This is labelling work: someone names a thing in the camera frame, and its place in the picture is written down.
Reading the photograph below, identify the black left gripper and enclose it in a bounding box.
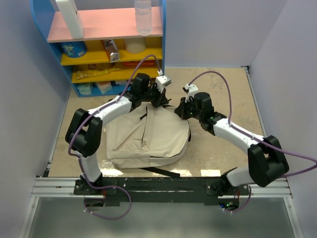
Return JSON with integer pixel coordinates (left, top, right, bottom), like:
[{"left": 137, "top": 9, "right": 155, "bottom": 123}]
[{"left": 140, "top": 82, "right": 167, "bottom": 108}]

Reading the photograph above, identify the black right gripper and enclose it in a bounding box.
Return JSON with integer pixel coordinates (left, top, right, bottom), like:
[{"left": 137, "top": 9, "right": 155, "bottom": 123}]
[{"left": 176, "top": 96, "right": 204, "bottom": 120}]

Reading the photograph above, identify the beige student backpack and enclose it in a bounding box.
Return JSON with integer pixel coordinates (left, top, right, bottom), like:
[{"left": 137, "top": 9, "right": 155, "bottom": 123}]
[{"left": 106, "top": 103, "right": 191, "bottom": 169}]

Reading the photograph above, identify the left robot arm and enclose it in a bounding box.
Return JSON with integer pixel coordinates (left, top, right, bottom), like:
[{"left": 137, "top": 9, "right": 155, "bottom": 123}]
[{"left": 65, "top": 73, "right": 171, "bottom": 194}]

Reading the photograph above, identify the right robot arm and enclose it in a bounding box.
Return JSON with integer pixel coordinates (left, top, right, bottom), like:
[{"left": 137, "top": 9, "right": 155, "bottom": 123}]
[{"left": 174, "top": 92, "right": 289, "bottom": 195}]

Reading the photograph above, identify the blue tissue pack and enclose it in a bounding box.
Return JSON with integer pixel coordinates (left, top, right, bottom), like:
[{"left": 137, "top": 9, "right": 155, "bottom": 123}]
[{"left": 76, "top": 82, "right": 94, "bottom": 96}]

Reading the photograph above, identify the orange flat box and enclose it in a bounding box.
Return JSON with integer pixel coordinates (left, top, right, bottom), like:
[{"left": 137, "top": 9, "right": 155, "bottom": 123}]
[{"left": 122, "top": 60, "right": 156, "bottom": 67}]

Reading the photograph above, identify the white round container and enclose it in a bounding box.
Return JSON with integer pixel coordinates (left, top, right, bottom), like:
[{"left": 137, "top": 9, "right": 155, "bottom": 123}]
[{"left": 124, "top": 38, "right": 146, "bottom": 54}]

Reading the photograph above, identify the brown silver snack packet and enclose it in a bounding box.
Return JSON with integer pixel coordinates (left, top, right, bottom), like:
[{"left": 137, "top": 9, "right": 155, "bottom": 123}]
[{"left": 102, "top": 39, "right": 120, "bottom": 62}]

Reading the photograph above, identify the colourful wooden shelf unit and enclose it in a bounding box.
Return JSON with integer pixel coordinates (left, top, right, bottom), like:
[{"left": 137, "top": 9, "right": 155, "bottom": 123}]
[{"left": 30, "top": 0, "right": 165, "bottom": 97}]

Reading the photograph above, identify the yellow snack packet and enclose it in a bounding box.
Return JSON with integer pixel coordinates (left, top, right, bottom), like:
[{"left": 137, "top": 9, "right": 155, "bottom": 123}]
[{"left": 74, "top": 68, "right": 121, "bottom": 80}]

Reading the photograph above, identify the clear plastic water bottle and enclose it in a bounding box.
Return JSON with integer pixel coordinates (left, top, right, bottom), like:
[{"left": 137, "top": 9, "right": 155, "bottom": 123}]
[{"left": 134, "top": 0, "right": 152, "bottom": 36}]

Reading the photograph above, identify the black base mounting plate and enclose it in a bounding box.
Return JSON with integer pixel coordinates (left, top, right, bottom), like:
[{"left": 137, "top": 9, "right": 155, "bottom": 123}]
[{"left": 74, "top": 177, "right": 249, "bottom": 206}]

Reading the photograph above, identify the blue snack cup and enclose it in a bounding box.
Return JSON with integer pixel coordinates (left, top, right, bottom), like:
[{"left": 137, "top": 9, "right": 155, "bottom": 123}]
[{"left": 60, "top": 41, "right": 87, "bottom": 58}]

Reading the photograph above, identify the white rectangular bottle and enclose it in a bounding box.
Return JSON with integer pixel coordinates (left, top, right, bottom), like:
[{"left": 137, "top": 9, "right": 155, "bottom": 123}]
[{"left": 55, "top": 0, "right": 84, "bottom": 39}]

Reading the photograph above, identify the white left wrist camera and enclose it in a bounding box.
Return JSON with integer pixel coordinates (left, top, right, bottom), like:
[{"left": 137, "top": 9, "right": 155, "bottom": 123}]
[{"left": 155, "top": 75, "right": 171, "bottom": 92}]

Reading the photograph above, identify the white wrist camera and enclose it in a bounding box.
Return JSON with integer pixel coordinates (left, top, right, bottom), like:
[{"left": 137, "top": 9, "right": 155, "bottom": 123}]
[
  {"left": 183, "top": 84, "right": 199, "bottom": 103},
  {"left": 155, "top": 75, "right": 171, "bottom": 92}
]

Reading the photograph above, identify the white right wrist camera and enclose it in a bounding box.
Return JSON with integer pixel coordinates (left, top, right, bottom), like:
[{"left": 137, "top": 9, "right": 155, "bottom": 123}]
[{"left": 183, "top": 84, "right": 199, "bottom": 103}]

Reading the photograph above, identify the aluminium rail frame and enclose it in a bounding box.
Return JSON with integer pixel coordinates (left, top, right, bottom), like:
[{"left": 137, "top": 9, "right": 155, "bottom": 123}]
[{"left": 17, "top": 64, "right": 304, "bottom": 238}]

